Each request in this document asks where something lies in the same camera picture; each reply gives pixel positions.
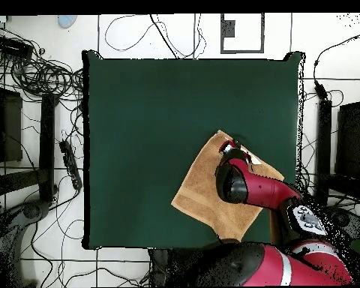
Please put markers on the tan terry towel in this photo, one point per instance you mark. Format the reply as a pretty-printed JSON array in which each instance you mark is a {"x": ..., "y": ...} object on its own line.
[{"x": 198, "y": 192}]

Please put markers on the black metal frame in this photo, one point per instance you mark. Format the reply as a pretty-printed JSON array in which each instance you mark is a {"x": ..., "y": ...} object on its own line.
[
  {"x": 324, "y": 144},
  {"x": 47, "y": 144}
]

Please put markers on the dark green table cloth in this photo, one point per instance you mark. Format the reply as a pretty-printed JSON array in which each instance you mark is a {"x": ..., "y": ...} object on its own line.
[{"x": 138, "y": 135}]

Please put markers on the grey floor hatch frame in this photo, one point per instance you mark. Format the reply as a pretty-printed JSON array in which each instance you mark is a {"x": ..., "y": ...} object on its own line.
[{"x": 228, "y": 28}]

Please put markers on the light blue round object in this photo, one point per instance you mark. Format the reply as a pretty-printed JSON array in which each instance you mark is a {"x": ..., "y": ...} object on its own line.
[{"x": 67, "y": 21}]

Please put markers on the black power strip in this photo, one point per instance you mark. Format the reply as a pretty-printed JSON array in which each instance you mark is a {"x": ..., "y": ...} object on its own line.
[{"x": 70, "y": 163}]

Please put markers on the grey stand base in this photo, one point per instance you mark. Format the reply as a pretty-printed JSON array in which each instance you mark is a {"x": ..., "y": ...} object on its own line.
[
  {"x": 33, "y": 211},
  {"x": 342, "y": 219}
]

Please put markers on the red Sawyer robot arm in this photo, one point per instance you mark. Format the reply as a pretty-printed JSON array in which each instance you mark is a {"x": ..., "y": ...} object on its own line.
[{"x": 258, "y": 189}]

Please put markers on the black rectangular box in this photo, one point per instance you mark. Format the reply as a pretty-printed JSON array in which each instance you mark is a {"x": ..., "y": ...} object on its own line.
[{"x": 13, "y": 48}]

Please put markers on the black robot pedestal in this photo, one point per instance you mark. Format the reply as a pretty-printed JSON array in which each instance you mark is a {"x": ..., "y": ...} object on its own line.
[{"x": 162, "y": 267}]

